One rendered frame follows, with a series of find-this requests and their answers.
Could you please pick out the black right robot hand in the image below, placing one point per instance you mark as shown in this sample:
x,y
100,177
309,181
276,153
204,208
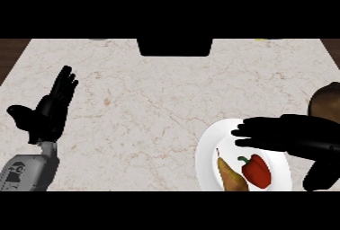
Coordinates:
x,y
291,134

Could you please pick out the brown pear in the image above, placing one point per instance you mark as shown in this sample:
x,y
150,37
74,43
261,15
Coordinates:
x,y
229,178

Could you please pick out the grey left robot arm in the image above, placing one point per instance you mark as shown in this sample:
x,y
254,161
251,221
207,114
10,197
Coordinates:
x,y
26,172

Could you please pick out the red bell pepper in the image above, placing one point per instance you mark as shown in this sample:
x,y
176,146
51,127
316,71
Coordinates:
x,y
255,172

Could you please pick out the dark brown pan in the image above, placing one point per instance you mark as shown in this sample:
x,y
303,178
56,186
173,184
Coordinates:
x,y
325,103

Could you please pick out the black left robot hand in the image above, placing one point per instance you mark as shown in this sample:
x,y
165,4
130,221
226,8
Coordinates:
x,y
50,110

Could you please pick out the small yellow object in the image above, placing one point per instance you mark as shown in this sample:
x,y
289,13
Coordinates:
x,y
267,39

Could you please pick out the black appliance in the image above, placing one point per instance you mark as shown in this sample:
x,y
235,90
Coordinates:
x,y
174,47

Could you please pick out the white round plate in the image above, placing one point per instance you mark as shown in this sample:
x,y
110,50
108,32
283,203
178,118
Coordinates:
x,y
211,152

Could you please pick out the small grey object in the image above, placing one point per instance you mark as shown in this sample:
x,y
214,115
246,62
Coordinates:
x,y
97,39

